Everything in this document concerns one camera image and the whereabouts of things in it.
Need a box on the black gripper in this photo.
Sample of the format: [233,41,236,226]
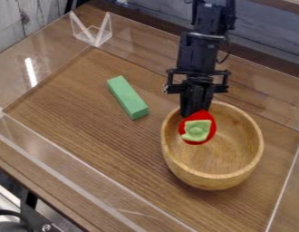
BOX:
[164,32,229,118]

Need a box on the red plush strawberry toy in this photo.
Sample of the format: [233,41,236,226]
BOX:
[177,110,216,145]

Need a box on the green rectangular block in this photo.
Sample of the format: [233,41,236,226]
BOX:
[108,76,149,120]

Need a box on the wooden bowl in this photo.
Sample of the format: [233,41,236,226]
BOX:
[161,101,265,190]

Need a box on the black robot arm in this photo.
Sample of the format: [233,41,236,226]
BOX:
[164,0,236,117]

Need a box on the black cable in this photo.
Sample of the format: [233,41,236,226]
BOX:
[214,34,233,65]

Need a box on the clear acrylic enclosure wall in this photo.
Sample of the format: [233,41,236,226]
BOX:
[0,7,299,232]

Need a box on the clear acrylic corner bracket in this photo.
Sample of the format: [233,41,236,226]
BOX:
[69,12,112,47]

